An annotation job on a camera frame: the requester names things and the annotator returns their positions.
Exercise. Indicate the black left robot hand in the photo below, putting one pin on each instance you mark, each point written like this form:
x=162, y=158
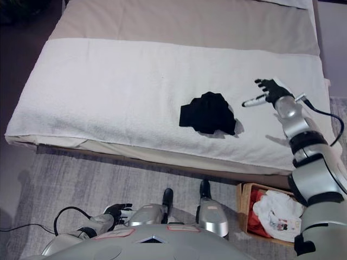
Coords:
x=115, y=210

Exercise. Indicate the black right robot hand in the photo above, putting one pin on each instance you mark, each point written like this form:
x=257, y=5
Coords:
x=275, y=90

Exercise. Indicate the black garment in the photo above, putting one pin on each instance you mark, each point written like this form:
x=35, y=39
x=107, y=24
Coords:
x=208, y=113

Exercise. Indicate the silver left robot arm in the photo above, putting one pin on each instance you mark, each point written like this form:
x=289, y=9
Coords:
x=95, y=223

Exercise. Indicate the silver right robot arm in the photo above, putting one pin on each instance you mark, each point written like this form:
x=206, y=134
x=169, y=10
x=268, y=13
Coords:
x=314, y=176

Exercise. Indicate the white bed sheet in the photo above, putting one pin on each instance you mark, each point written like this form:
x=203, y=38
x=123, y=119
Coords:
x=287, y=2

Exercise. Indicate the wicker laundry basket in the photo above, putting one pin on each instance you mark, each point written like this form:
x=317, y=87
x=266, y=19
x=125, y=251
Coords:
x=242, y=211

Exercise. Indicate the grey robot torso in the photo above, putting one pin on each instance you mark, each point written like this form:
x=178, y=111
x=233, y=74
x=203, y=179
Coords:
x=151, y=249

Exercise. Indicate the silver right robot leg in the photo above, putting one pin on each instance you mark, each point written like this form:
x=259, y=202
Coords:
x=214, y=216

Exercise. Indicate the white printed garment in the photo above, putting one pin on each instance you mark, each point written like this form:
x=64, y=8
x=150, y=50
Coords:
x=279, y=208

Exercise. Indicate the beige duvet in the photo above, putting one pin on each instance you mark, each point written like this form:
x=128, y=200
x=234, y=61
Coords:
x=176, y=21

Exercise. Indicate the white terry blanket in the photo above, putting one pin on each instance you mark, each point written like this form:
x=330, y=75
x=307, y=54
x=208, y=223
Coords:
x=108, y=89

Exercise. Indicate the red garment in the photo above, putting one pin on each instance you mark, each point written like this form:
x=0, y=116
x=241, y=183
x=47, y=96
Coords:
x=257, y=224

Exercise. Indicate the bed with brown frame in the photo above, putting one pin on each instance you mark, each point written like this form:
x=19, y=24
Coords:
x=162, y=27

